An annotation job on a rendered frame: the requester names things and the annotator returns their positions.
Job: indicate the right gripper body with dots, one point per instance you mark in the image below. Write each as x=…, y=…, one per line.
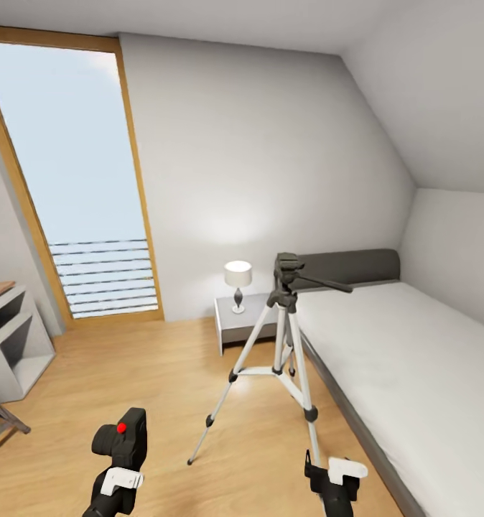
x=320, y=483

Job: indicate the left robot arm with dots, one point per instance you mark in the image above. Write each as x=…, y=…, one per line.
x=114, y=491

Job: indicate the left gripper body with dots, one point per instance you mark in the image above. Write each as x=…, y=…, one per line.
x=122, y=500

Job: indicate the digital camera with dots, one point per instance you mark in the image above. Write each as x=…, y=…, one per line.
x=125, y=442

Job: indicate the nightstand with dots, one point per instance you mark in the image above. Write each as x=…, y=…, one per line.
x=233, y=326

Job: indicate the desk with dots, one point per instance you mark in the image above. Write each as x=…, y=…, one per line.
x=25, y=347

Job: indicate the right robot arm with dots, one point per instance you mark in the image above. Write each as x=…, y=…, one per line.
x=337, y=487

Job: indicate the camera tripod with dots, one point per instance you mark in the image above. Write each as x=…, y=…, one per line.
x=288, y=339

